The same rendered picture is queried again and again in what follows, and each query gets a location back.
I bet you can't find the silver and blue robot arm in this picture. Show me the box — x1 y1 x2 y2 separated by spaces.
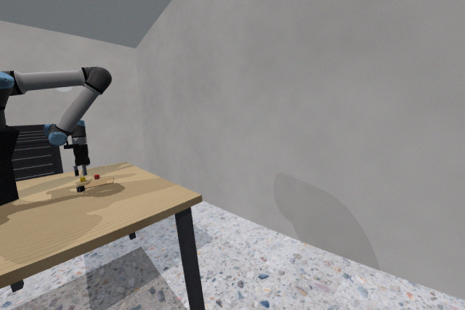
0 67 112 146

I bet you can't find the tan square mat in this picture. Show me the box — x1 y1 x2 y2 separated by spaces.
85 177 114 189

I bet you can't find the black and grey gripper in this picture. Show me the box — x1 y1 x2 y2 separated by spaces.
64 137 90 176

